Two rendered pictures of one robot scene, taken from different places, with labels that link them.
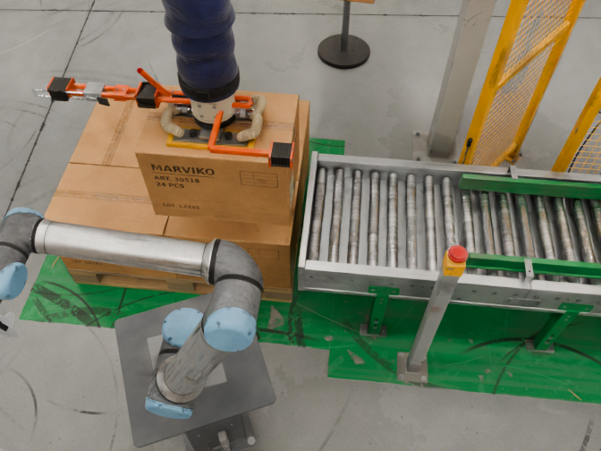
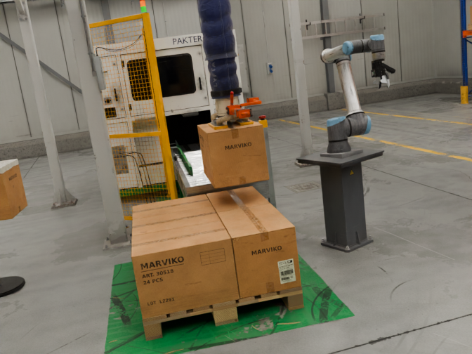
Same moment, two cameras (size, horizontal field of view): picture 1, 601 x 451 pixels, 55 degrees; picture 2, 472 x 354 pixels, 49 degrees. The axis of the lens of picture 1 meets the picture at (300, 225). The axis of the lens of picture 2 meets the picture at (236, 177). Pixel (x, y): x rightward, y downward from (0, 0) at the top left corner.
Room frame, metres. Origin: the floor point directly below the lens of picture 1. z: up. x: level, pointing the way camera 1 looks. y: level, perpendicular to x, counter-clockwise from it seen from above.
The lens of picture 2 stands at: (2.70, 4.03, 1.56)
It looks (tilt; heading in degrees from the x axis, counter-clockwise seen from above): 12 degrees down; 255
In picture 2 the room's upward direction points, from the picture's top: 7 degrees counter-clockwise
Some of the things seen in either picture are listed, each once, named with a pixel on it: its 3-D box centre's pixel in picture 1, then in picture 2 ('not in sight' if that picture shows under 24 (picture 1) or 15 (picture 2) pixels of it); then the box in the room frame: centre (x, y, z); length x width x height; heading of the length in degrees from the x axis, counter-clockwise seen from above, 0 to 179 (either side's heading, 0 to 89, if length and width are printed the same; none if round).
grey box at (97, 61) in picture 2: not in sight; (100, 73); (2.51, -0.87, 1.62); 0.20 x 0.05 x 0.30; 84
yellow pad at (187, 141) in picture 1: (211, 136); (241, 119); (1.60, 0.35, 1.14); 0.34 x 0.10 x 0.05; 84
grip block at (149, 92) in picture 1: (148, 95); (234, 109); (1.72, 0.59, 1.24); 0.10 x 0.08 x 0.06; 174
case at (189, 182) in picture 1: (224, 156); (231, 150); (1.70, 0.32, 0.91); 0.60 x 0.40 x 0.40; 84
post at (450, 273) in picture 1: (430, 321); (268, 171); (1.12, -0.56, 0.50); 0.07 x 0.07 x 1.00; 84
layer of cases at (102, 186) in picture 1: (192, 182); (206, 241); (2.05, 0.59, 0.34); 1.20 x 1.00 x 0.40; 84
